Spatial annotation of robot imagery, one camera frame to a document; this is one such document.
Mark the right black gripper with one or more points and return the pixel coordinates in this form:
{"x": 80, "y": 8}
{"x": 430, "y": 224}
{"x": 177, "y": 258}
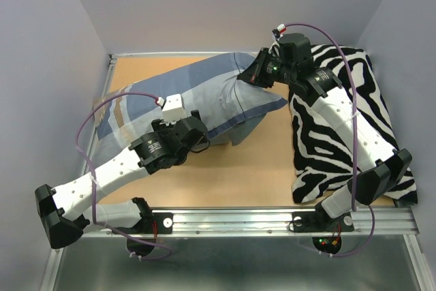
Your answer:
{"x": 254, "y": 73}

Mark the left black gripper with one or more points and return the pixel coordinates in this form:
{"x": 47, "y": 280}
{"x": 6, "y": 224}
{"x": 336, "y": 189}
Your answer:
{"x": 160, "y": 127}

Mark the blue pillowcase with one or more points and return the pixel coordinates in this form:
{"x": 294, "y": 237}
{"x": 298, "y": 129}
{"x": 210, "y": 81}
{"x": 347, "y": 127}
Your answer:
{"x": 190, "y": 100}

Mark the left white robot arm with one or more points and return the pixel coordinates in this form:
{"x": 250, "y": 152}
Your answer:
{"x": 62, "y": 209}

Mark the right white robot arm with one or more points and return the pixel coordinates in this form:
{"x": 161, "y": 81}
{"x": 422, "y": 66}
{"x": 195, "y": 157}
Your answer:
{"x": 366, "y": 186}

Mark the zebra print pillow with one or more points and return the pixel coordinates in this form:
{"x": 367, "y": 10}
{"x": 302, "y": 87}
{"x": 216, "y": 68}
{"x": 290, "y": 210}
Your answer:
{"x": 344, "y": 133}

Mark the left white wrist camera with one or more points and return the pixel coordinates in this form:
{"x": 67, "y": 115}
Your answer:
{"x": 173, "y": 110}

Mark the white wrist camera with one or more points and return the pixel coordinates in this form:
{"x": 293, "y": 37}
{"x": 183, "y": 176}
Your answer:
{"x": 277, "y": 33}
{"x": 173, "y": 110}

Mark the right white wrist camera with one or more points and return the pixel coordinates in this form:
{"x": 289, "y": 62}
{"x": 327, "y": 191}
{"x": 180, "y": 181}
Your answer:
{"x": 277, "y": 33}

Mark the aluminium front rail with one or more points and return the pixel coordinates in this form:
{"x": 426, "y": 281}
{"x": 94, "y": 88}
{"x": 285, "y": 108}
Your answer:
{"x": 280, "y": 221}

